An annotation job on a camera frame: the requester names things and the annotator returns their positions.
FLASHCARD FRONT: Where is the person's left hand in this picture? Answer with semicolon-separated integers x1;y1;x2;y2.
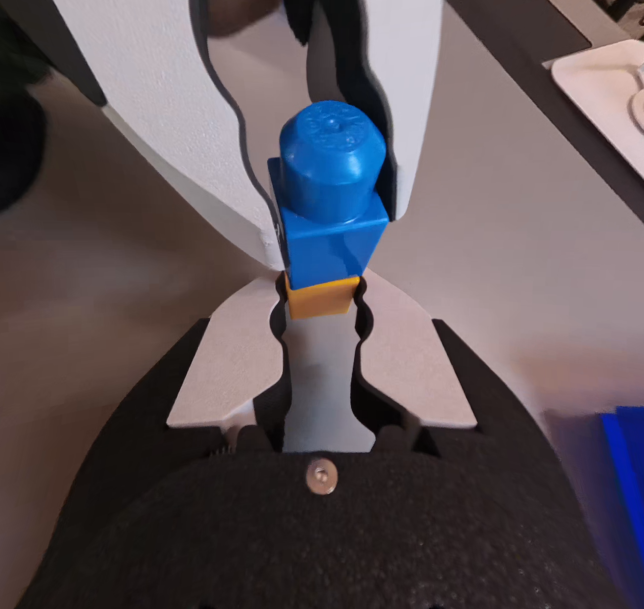
206;0;283;37

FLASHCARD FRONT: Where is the black mesh armrest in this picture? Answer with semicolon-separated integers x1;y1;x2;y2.
0;91;49;212

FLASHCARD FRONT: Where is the blue plastic bin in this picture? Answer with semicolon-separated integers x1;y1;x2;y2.
599;405;644;609

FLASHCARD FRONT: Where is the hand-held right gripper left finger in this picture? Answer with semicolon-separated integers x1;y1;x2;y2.
166;272;293;451

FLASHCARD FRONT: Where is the orange mega block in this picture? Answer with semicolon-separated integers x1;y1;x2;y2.
283;273;361;320

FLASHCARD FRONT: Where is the blue mega block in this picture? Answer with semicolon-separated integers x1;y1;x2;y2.
267;100;390;290

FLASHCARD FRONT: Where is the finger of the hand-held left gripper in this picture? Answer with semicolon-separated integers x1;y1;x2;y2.
306;0;447;223
33;0;285;272

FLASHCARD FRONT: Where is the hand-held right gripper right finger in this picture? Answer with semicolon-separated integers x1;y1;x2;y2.
350;268;479;443

